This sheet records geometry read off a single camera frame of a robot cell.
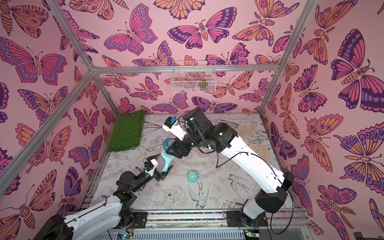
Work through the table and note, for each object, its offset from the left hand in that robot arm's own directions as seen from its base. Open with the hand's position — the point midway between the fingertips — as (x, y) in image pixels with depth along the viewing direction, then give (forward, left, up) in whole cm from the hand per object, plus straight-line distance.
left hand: (167, 158), depth 73 cm
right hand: (-1, -4, +14) cm, 15 cm away
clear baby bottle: (-3, 0, +10) cm, 10 cm away
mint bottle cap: (-2, -12, -18) cm, 21 cm away
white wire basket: (+51, -12, +13) cm, 54 cm away
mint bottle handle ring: (-4, -2, +8) cm, 9 cm away
